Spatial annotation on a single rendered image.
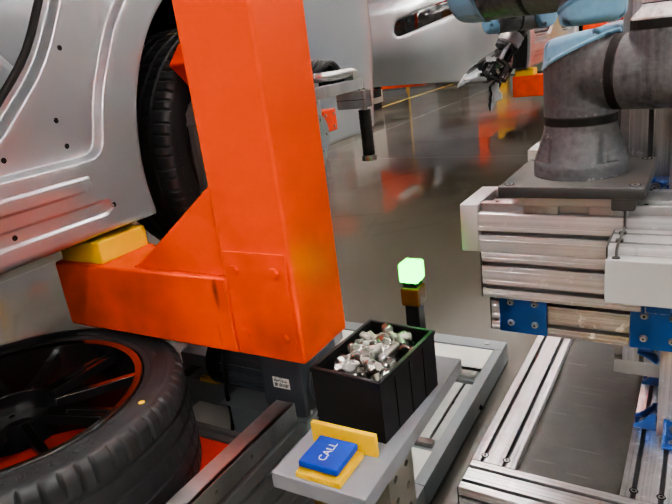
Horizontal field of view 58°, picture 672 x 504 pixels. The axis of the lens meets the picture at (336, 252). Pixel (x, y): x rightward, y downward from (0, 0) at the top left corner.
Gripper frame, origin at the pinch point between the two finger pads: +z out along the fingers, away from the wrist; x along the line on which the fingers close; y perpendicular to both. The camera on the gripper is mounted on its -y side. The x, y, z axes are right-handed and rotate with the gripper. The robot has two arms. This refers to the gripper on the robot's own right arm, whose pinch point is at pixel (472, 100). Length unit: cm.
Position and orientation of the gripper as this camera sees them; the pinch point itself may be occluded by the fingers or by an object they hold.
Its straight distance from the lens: 213.6
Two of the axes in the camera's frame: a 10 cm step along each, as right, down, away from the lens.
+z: -4.8, 8.7, 1.1
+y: 3.0, 2.8, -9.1
